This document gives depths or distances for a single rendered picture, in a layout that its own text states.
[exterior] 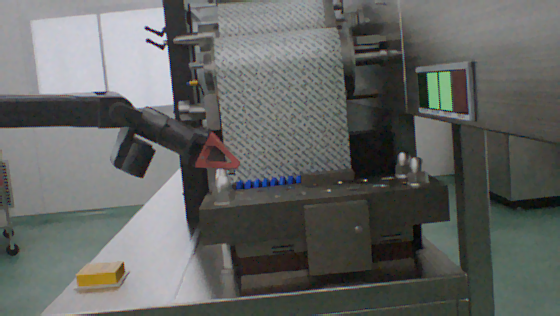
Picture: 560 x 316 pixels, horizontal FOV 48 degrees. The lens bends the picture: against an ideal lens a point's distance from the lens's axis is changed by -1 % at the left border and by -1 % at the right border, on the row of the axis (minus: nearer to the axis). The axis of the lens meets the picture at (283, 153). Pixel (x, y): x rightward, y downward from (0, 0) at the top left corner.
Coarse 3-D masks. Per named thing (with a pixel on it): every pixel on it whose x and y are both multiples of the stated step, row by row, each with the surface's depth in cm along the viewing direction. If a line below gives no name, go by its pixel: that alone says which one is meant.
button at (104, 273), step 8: (88, 264) 114; (96, 264) 113; (104, 264) 113; (112, 264) 112; (120, 264) 112; (80, 272) 109; (88, 272) 108; (96, 272) 108; (104, 272) 108; (112, 272) 107; (120, 272) 111; (80, 280) 107; (88, 280) 107; (96, 280) 107; (104, 280) 108; (112, 280) 108
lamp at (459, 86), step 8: (456, 72) 78; (464, 72) 75; (456, 80) 78; (464, 80) 75; (456, 88) 79; (464, 88) 75; (456, 96) 79; (464, 96) 76; (456, 104) 79; (464, 104) 76; (464, 112) 76
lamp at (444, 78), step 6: (444, 78) 83; (444, 84) 84; (444, 90) 84; (450, 90) 81; (444, 96) 84; (450, 96) 81; (444, 102) 84; (450, 102) 82; (444, 108) 85; (450, 108) 82
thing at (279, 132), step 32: (224, 96) 118; (256, 96) 118; (288, 96) 118; (320, 96) 119; (224, 128) 119; (256, 128) 119; (288, 128) 119; (320, 128) 119; (256, 160) 120; (288, 160) 120; (320, 160) 120
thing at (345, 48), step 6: (342, 30) 122; (342, 36) 120; (342, 42) 119; (348, 42) 119; (342, 48) 119; (348, 48) 119; (342, 54) 119; (348, 54) 119; (342, 60) 119; (348, 60) 119; (348, 66) 119; (348, 72) 120; (348, 78) 120; (348, 84) 122
